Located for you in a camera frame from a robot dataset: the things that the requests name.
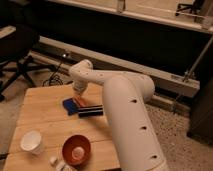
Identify orange pepper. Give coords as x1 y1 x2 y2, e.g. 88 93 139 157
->
75 97 86 107

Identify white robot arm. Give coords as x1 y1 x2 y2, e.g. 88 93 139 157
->
69 60 169 171

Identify blue sponge block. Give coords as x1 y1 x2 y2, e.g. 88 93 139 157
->
62 98 78 115

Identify black rectangular box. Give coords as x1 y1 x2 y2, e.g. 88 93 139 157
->
78 105 103 118

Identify red bowl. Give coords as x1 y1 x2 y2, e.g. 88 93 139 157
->
62 135 91 166

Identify white paper cup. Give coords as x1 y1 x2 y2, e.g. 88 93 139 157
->
20 131 44 155

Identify black office chair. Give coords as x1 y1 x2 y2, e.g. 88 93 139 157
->
0 25 56 102

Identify white bottle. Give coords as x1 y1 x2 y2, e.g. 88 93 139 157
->
49 156 77 171

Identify distant chair base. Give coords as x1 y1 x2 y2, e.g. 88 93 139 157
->
175 0 204 16

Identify black cable on floor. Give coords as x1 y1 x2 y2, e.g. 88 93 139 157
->
41 52 81 88

